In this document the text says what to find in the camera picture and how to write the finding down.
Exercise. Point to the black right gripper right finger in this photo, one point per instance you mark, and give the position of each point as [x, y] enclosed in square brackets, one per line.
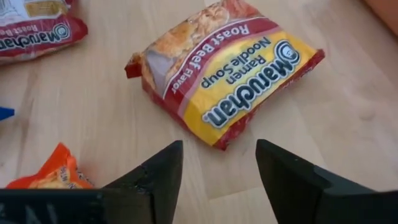
[295, 193]

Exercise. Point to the blue soy sauce ramen packet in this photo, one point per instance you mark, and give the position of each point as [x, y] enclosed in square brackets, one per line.
[5, 113]

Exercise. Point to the orange ramen packet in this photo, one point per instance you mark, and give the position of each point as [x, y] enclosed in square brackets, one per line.
[56, 174]

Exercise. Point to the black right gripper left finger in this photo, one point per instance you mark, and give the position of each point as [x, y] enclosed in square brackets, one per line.
[149, 193]

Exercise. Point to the roast beef ramen packet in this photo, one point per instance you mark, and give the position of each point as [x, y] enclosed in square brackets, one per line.
[224, 77]
[37, 37]

